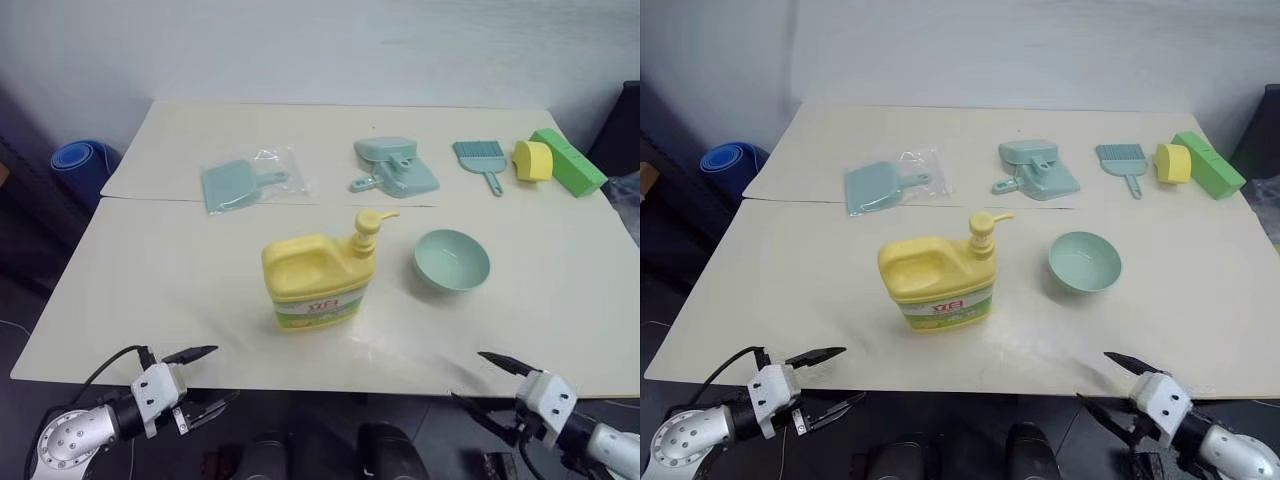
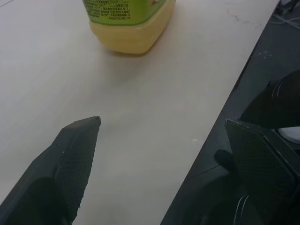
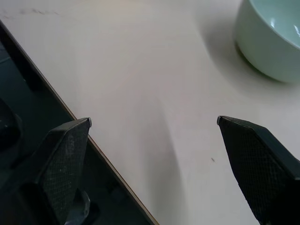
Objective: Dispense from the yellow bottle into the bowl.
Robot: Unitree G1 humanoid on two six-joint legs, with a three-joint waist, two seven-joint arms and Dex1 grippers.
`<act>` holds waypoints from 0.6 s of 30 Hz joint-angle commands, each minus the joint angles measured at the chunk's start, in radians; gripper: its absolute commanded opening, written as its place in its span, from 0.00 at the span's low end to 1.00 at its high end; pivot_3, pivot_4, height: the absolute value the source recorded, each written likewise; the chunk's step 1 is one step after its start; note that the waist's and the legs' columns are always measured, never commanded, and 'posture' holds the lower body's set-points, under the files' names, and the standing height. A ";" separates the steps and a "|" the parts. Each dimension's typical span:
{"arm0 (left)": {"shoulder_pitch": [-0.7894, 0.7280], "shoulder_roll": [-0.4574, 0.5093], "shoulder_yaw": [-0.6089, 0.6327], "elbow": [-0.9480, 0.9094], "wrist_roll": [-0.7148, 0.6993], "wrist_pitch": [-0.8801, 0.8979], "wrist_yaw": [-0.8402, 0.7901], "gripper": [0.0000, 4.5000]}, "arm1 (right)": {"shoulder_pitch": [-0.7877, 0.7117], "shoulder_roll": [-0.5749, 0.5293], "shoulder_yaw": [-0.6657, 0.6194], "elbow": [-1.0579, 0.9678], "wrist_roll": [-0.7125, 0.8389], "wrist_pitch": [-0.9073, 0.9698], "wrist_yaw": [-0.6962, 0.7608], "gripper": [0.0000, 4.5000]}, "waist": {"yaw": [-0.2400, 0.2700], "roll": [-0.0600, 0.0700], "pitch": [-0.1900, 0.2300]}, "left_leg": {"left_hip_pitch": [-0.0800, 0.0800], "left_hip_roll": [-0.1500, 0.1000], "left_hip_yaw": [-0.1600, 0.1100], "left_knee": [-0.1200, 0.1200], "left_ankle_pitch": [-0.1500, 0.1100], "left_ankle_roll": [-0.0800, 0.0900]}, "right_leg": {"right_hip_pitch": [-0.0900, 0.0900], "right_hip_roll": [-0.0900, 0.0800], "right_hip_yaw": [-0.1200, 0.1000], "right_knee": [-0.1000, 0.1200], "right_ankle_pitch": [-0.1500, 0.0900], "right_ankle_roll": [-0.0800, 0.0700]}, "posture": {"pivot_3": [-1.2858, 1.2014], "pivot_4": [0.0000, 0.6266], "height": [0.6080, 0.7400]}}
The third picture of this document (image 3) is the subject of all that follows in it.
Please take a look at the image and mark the pale green ceramic bowl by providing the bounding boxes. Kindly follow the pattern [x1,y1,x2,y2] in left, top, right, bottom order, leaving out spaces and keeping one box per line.
[235,0,300,83]

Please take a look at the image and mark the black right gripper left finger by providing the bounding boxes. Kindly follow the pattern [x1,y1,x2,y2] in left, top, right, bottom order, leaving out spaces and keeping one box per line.
[20,117,92,225]

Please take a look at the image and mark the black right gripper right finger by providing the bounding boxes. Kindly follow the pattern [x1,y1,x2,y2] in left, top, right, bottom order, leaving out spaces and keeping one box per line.
[217,115,300,225]

